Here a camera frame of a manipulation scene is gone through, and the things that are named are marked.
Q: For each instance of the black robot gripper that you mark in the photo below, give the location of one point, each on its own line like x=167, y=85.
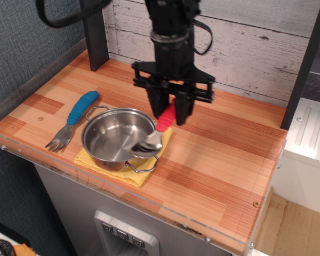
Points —
x=173, y=71

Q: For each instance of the red handled metal spoon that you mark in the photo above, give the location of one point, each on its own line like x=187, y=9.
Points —
x=152, y=144

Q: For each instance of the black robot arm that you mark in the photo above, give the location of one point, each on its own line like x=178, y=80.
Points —
x=174, y=21

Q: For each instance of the silver metal pot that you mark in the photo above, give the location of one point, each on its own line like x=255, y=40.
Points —
x=110, y=133

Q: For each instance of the clear acrylic edge guard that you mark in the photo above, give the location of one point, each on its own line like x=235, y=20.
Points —
x=213, y=183

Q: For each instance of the grey cabinet front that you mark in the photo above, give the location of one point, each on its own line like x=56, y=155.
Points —
x=76, y=204

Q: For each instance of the silver dispenser panel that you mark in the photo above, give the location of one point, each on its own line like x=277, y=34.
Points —
x=121, y=238

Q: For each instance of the white toy sink unit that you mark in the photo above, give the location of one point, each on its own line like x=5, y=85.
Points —
x=297, y=177

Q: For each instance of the orange object at corner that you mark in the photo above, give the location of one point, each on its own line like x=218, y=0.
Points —
x=24, y=250

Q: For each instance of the dark grey left post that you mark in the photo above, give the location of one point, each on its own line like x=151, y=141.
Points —
x=96, y=41

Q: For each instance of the dark grey post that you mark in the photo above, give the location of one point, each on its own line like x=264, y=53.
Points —
x=303, y=73
x=96, y=41

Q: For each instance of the blue handled metal fork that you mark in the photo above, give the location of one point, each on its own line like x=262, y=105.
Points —
x=63, y=137

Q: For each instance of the dark grey right post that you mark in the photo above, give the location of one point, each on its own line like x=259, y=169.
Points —
x=303, y=73

